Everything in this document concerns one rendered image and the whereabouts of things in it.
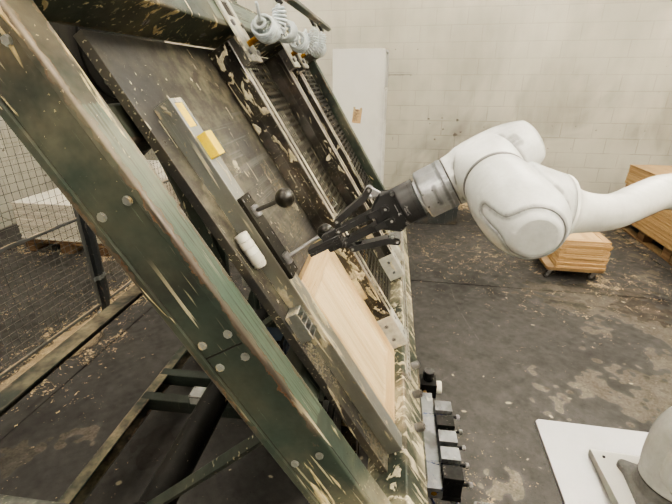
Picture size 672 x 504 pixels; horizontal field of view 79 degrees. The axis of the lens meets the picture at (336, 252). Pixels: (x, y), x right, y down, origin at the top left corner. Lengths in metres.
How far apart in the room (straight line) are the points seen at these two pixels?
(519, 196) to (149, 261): 0.52
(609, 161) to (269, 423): 6.48
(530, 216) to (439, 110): 5.74
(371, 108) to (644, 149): 3.89
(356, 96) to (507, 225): 4.39
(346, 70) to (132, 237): 4.37
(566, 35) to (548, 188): 5.98
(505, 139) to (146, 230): 0.56
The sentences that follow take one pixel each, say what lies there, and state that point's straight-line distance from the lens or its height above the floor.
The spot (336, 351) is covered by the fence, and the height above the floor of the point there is 1.18.
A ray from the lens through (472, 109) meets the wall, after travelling 6.31.
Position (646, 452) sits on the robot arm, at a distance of 1.36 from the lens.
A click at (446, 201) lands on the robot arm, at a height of 1.56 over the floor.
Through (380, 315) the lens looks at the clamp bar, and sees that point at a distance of 1.39.
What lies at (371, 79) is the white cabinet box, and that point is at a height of 1.74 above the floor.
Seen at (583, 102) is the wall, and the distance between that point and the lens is 6.64.
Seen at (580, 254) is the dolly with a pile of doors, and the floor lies 0.28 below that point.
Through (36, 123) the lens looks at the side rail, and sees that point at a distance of 0.70.
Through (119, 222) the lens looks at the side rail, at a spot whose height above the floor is 1.56.
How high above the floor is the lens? 1.75
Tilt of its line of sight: 23 degrees down
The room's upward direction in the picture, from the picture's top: straight up
